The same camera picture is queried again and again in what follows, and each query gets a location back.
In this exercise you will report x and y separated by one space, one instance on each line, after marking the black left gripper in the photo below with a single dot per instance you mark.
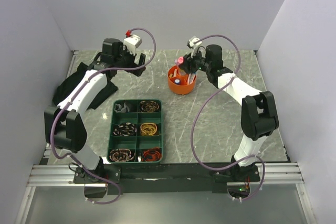
132 56

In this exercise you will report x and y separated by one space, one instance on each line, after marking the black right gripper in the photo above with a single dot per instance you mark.
188 61

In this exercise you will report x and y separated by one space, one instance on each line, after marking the orange round pen holder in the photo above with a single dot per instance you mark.
182 89

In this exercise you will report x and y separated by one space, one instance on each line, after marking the white blue marker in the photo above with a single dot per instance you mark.
191 78

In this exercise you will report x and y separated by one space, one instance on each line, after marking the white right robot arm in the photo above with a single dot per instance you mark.
259 117

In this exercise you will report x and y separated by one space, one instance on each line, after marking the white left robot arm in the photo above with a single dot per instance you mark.
86 89

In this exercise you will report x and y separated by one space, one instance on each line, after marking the brown patterned rolled band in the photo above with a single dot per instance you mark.
148 106

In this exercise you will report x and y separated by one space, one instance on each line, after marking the grey folded cloth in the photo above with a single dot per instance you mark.
123 107

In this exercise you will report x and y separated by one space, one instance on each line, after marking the black cloth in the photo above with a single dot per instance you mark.
69 84

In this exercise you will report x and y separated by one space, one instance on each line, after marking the yellow rolled band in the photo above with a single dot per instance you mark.
148 129

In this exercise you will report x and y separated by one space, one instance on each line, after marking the green compartment tray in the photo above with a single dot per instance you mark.
136 143

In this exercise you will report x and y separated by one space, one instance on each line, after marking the orange black rolled band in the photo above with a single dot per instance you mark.
151 155

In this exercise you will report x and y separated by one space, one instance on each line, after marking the pink patterned rolled band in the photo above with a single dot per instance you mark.
122 155

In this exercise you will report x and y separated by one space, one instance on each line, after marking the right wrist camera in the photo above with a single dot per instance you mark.
194 43

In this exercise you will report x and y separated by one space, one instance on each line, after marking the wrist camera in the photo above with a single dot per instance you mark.
194 43
132 42

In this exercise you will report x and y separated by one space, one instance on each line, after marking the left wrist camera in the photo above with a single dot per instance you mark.
132 42

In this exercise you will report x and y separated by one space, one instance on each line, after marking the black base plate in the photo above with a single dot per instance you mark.
179 177

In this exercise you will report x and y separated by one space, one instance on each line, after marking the aluminium rail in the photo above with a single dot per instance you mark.
63 175

